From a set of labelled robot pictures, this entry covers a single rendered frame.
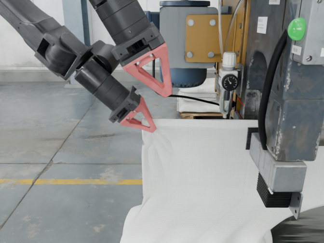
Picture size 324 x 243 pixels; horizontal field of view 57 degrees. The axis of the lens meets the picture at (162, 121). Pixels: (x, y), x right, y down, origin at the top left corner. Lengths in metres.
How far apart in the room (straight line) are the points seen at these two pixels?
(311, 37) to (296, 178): 0.24
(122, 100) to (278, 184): 0.34
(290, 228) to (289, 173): 0.64
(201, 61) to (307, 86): 0.40
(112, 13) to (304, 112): 0.33
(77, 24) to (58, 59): 4.74
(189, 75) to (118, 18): 0.51
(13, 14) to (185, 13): 0.42
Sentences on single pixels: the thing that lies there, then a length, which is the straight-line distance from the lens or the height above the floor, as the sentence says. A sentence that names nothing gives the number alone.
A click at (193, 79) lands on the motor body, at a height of 1.11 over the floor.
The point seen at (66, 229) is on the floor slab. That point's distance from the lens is 2.09.
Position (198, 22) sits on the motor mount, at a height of 1.28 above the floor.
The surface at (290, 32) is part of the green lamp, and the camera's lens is 0.46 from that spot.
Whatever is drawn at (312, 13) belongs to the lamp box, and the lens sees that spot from 0.45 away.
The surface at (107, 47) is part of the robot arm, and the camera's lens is 0.69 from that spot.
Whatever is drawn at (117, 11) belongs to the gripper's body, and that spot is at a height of 1.31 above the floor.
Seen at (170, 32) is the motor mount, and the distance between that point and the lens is 0.84.
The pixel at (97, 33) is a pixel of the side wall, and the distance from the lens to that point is 5.76.
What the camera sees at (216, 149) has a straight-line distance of 0.69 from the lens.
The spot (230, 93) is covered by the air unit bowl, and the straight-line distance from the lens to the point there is 0.70.
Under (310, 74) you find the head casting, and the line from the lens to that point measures 0.51.
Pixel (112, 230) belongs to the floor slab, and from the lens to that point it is 2.03.
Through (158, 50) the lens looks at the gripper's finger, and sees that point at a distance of 0.41.
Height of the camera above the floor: 1.31
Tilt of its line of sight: 21 degrees down
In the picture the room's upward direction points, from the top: straight up
